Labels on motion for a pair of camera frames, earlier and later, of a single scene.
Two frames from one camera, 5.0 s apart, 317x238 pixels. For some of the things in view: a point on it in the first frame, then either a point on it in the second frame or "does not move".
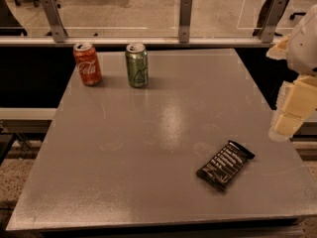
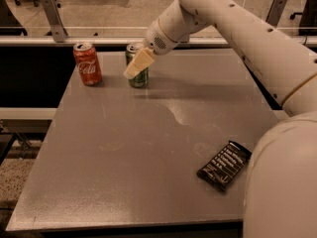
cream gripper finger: (297, 99) to (141, 61)
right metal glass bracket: (277, 6) does not move
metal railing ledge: (137, 40) does not move
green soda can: (137, 60) does not move
